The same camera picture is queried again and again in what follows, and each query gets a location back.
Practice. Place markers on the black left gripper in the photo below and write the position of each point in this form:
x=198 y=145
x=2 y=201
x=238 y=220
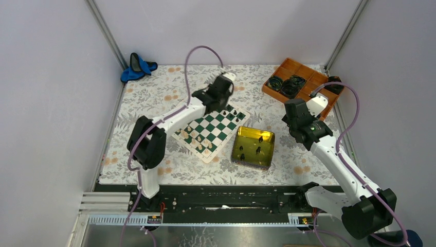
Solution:
x=221 y=106

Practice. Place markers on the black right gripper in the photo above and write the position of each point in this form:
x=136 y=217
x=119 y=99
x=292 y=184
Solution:
x=285 y=119

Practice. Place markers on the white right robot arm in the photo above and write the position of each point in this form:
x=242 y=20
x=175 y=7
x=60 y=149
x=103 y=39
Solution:
x=365 y=207

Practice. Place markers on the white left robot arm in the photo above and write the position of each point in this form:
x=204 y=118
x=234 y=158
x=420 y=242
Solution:
x=147 y=143

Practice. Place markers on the green white chess board mat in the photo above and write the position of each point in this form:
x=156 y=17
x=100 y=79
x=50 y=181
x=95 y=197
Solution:
x=207 y=136

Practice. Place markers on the black tape roll middle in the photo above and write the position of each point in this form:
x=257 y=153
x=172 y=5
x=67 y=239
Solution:
x=292 y=86

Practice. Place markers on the black tape roll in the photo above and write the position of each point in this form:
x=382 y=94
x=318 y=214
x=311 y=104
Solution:
x=292 y=86
x=334 y=88
x=274 y=83

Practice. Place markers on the black tape roll right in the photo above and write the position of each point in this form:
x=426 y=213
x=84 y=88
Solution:
x=334 y=88

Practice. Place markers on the black tape roll left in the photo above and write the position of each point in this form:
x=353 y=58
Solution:
x=274 y=83

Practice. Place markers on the yellow metal tray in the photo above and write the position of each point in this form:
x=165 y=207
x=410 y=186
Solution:
x=253 y=148

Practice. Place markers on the blue black cloth glove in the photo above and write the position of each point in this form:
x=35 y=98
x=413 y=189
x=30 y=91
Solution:
x=137 y=69

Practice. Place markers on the dark cylinder bottom right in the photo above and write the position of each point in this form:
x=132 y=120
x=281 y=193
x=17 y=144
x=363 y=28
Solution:
x=396 y=236

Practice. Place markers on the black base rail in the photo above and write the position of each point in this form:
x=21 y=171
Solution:
x=227 y=204

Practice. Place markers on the aluminium frame post right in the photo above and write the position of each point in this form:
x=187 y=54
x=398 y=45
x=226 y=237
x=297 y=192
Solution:
x=345 y=35

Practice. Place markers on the aluminium frame post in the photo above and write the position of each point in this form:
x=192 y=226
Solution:
x=106 y=32
x=345 y=35

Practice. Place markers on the aluminium frame post left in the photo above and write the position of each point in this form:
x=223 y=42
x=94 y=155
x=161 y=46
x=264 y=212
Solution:
x=106 y=32

